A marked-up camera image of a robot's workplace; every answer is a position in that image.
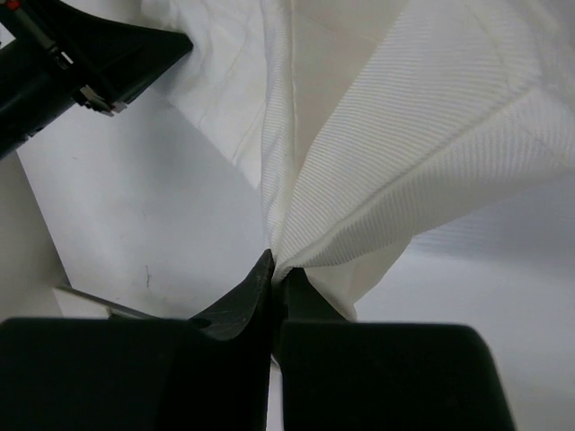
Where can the white pleated skirt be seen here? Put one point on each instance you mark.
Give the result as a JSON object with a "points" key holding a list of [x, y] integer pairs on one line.
{"points": [[366, 123]]}

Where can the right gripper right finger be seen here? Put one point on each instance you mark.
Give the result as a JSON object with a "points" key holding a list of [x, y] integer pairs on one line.
{"points": [[343, 375]]}

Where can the aluminium table edge rail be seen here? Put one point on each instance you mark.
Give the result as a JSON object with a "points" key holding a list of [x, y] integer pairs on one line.
{"points": [[76, 304]]}

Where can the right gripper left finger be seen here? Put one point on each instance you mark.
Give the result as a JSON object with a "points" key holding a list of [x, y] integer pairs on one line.
{"points": [[210, 372]]}

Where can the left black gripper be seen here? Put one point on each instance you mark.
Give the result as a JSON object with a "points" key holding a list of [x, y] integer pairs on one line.
{"points": [[61, 56]]}

